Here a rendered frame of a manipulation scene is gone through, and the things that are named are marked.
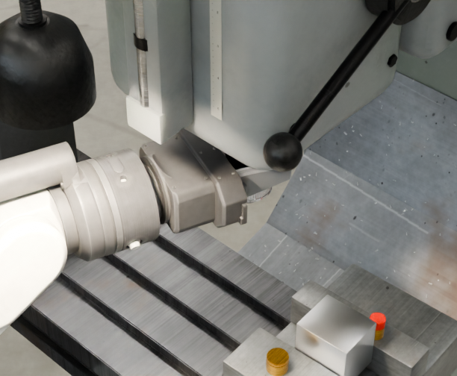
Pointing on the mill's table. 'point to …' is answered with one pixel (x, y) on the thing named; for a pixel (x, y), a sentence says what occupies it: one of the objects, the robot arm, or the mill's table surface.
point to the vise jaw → (245, 358)
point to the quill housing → (269, 67)
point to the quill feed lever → (395, 11)
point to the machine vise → (348, 284)
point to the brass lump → (277, 362)
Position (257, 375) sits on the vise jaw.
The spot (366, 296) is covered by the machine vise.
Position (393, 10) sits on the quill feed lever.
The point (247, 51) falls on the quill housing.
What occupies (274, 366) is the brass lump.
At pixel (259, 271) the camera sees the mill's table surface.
